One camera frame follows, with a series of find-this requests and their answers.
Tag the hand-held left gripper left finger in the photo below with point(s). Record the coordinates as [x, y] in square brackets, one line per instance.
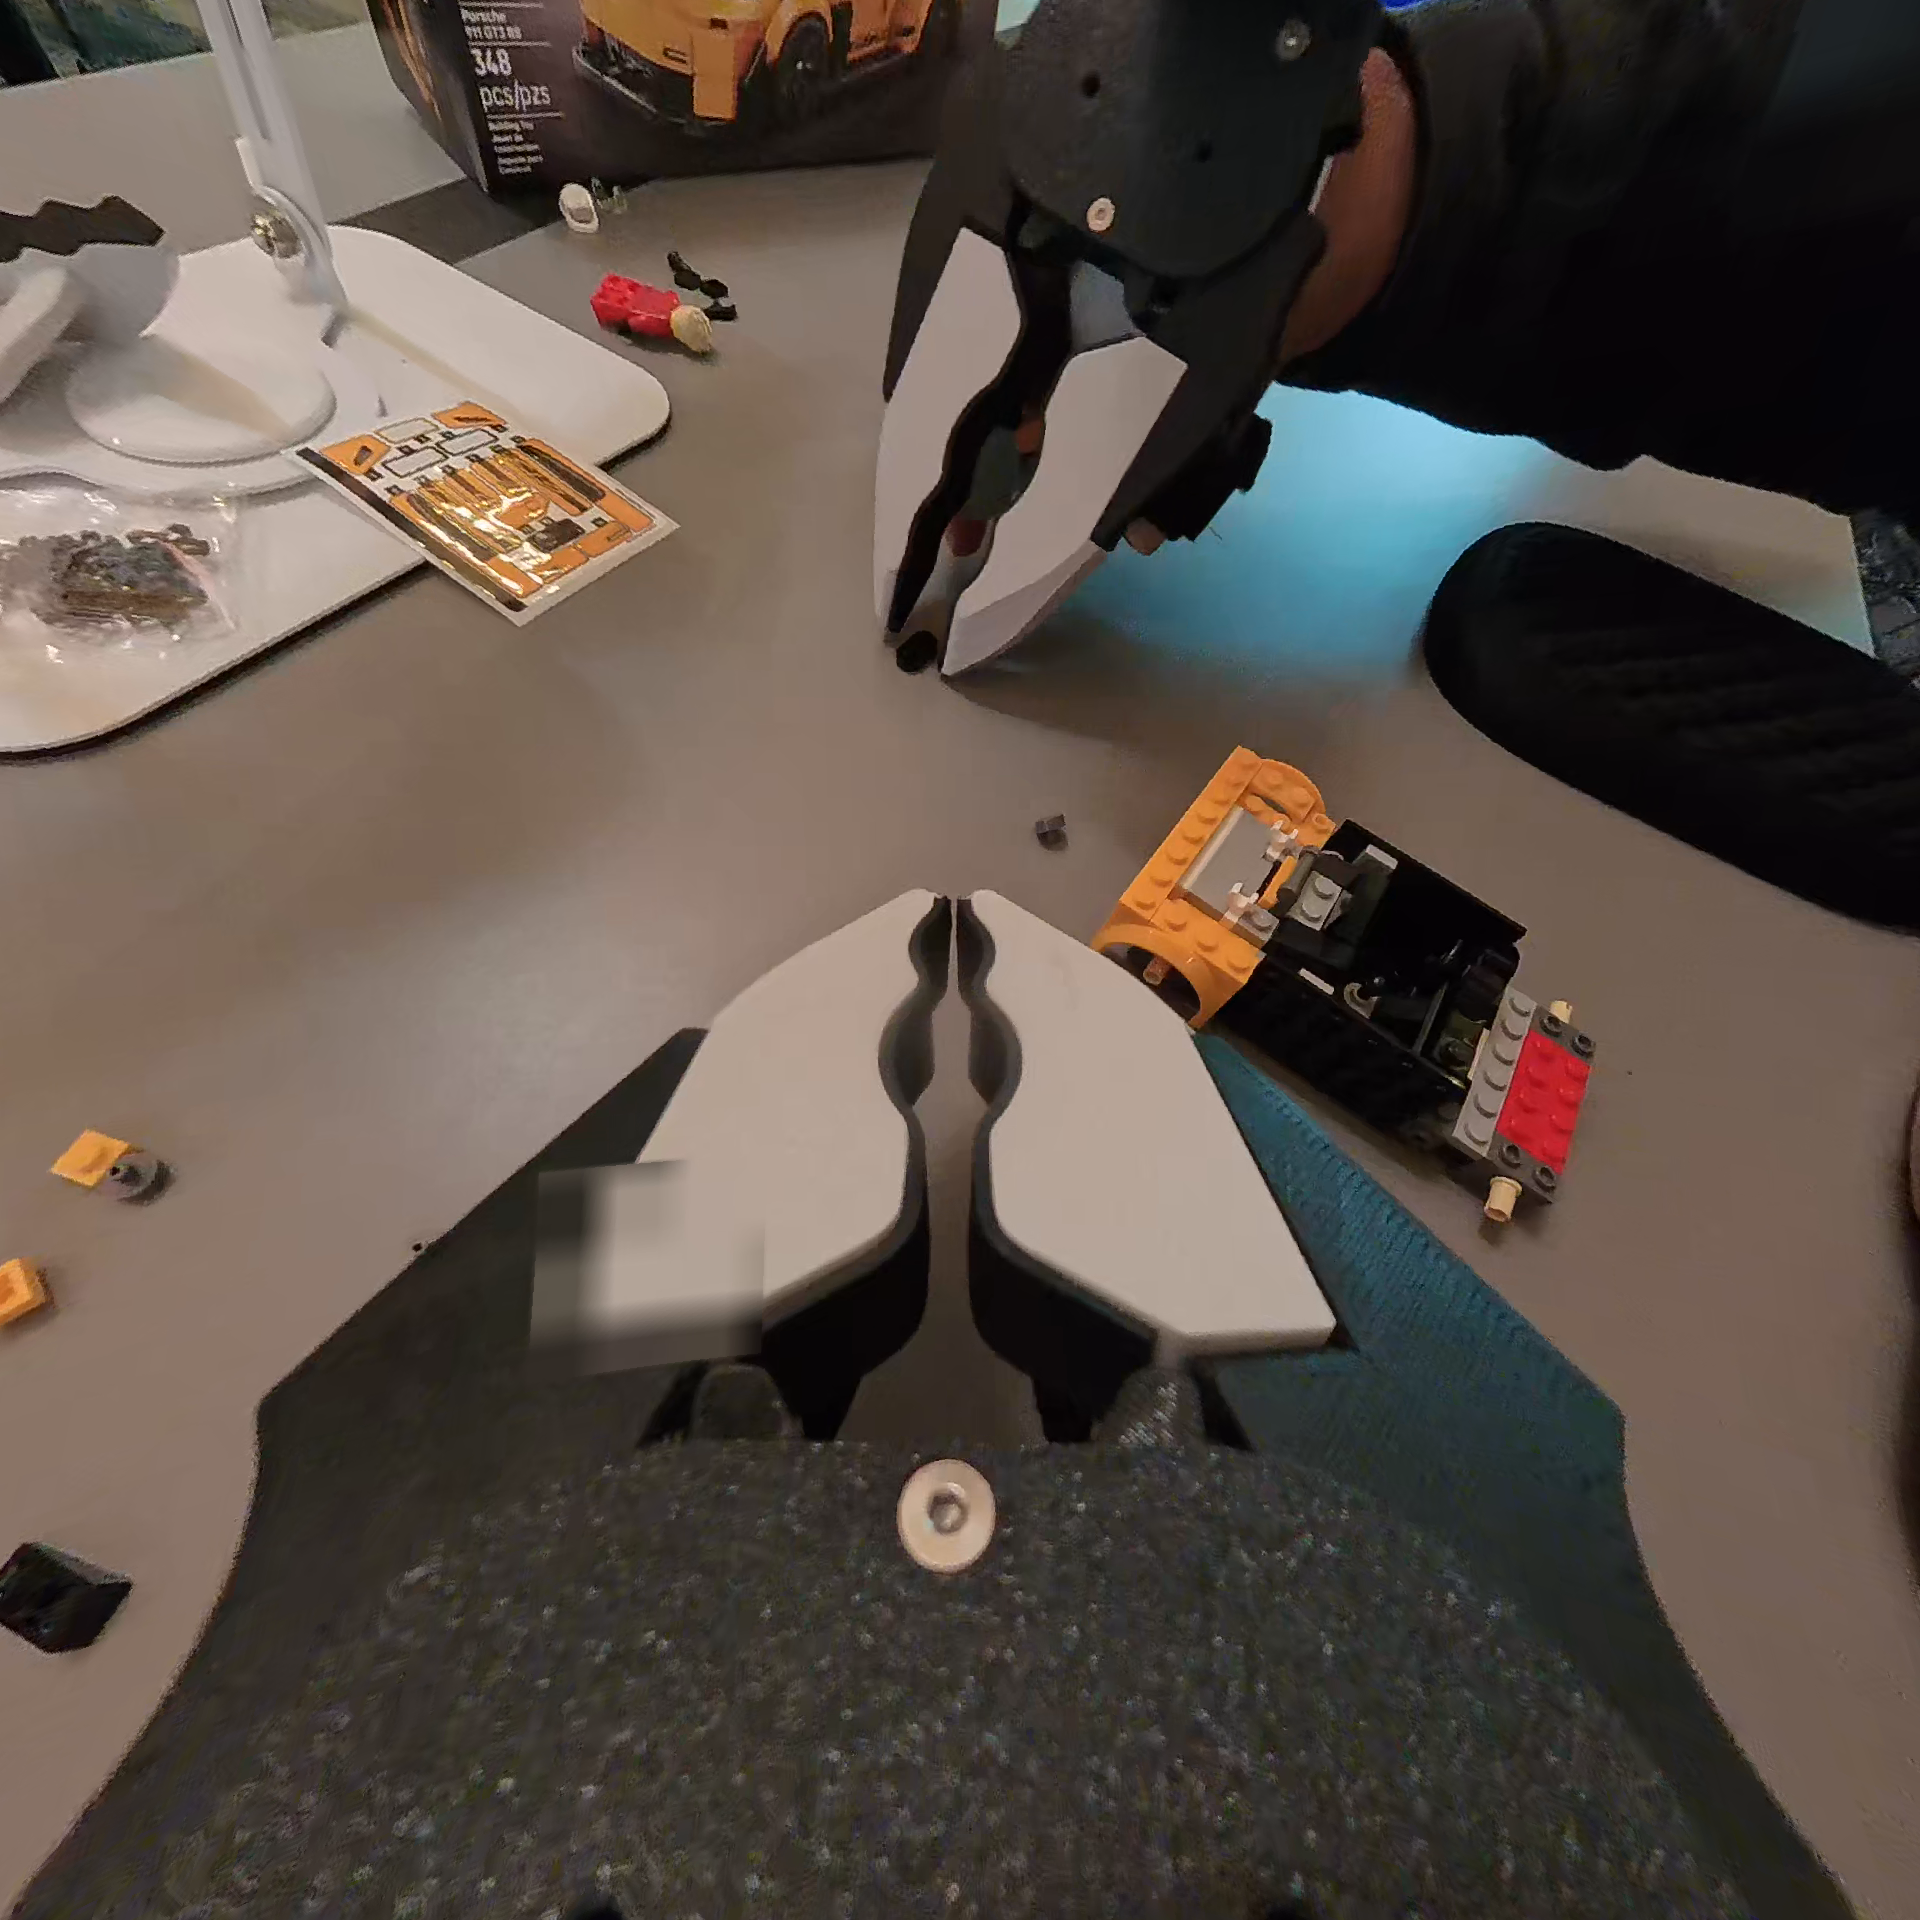
[809, 1080]

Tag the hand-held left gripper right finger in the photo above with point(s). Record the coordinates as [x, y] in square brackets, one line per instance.
[1141, 1184]

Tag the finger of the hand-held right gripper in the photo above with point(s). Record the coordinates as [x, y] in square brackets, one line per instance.
[939, 389]
[1081, 480]

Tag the orange black lego car body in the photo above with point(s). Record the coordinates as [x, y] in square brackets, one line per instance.
[1397, 930]

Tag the orange lego wheel arch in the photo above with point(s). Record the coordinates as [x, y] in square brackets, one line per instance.
[1299, 791]

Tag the person's right forearm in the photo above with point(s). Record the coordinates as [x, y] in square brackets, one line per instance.
[1651, 224]

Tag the black lego part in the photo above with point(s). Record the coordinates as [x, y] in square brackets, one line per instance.
[701, 283]

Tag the red lego figure part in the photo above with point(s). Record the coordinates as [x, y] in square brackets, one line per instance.
[639, 303]

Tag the black lego set box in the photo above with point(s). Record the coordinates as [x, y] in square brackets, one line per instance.
[675, 136]

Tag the small white lego piece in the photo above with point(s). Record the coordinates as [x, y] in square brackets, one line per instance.
[579, 207]

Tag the orange lego sticker sheet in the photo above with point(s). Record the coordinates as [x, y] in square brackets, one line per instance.
[481, 509]

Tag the person's right hand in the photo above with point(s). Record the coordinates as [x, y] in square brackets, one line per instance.
[1365, 209]

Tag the black textured wrist rest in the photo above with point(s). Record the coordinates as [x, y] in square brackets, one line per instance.
[1682, 720]

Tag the clear bag of small parts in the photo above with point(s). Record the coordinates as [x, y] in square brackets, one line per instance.
[104, 577]

